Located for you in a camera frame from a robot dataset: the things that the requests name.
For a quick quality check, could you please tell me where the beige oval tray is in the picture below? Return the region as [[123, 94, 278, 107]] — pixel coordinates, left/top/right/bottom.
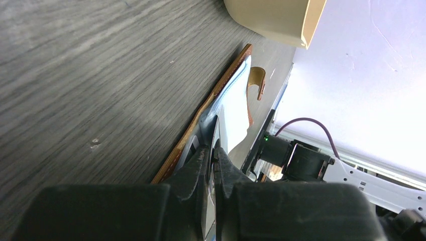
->
[[224, 0, 327, 49]]

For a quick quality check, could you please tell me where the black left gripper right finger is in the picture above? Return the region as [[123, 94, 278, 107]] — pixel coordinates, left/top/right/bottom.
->
[[212, 140, 387, 240]]

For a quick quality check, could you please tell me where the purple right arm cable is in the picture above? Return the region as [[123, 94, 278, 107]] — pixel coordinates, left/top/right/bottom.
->
[[274, 117, 341, 160]]

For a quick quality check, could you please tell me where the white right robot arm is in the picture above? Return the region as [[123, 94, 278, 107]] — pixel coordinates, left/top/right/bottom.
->
[[241, 110, 425, 240]]

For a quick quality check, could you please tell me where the thin white card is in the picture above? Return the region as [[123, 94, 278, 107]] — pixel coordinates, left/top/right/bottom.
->
[[204, 115, 221, 240]]

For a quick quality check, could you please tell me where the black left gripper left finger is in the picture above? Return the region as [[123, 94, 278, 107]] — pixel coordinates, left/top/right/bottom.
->
[[12, 145, 210, 240]]

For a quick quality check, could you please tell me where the orange leather card holder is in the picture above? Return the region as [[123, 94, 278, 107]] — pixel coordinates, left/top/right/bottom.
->
[[152, 44, 266, 184]]

